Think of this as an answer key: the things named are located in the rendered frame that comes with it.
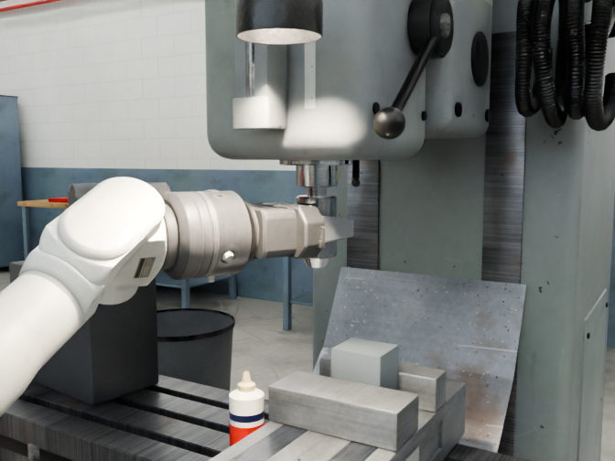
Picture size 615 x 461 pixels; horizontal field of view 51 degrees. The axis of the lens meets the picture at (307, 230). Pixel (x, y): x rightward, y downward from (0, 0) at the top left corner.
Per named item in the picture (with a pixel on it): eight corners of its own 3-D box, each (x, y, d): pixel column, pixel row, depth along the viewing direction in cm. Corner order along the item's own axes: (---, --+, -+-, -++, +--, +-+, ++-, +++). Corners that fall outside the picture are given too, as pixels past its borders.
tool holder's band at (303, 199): (339, 203, 76) (339, 195, 76) (333, 206, 71) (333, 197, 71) (300, 202, 77) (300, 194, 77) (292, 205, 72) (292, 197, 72)
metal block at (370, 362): (379, 411, 69) (380, 356, 69) (330, 400, 72) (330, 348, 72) (398, 395, 74) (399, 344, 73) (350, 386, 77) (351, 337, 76)
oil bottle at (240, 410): (251, 473, 72) (250, 379, 71) (222, 465, 75) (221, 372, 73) (271, 458, 76) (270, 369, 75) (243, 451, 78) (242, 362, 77)
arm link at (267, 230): (327, 189, 67) (222, 192, 60) (326, 281, 68) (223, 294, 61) (264, 186, 77) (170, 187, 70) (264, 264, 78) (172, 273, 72)
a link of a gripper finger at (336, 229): (349, 241, 74) (305, 244, 71) (350, 213, 74) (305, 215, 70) (358, 242, 73) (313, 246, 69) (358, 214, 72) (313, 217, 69)
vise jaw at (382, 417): (396, 453, 62) (397, 412, 62) (267, 421, 70) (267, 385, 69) (419, 430, 67) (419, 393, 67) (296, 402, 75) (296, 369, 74)
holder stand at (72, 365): (91, 407, 92) (87, 268, 90) (13, 375, 105) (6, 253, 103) (159, 383, 101) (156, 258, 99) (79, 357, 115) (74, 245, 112)
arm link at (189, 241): (224, 238, 61) (103, 246, 54) (193, 305, 68) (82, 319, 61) (188, 155, 67) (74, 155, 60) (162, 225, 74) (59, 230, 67)
